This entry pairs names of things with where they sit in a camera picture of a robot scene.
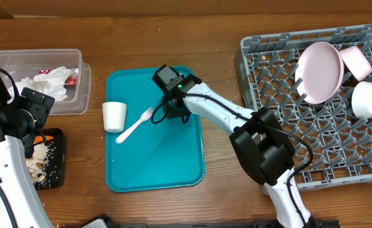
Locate white plastic fork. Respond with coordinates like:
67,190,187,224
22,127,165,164
115,107,154,144

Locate white paper cup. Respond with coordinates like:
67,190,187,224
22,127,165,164
102,102,127,132

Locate red snack wrapper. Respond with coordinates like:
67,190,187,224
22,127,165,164
39,68,78,86

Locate white napkin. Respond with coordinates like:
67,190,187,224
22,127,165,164
15,66,73,101

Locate orange carrot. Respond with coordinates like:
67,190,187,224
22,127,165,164
34,136,54,144

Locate large pink plate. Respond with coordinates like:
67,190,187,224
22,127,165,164
294,42,344,105

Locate pink bowl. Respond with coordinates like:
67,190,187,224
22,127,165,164
339,46,372,81

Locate white bowl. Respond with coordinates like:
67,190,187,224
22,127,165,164
351,81,372,119

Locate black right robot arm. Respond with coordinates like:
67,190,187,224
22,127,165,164
153,75,316,227

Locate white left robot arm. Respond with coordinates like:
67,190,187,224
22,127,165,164
0,68,54,227

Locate clear plastic waste bin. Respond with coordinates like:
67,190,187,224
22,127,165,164
0,49,91,115

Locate black food waste tray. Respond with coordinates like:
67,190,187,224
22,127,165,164
32,128,66,190

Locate teal plastic serving tray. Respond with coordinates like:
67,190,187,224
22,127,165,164
105,68,205,193

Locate pile of white rice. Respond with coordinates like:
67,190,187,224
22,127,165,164
26,143,49,176

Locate pile of peanuts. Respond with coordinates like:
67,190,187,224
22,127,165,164
27,161,46,182

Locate grey plastic dish rack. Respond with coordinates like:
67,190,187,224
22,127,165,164
234,24,372,190

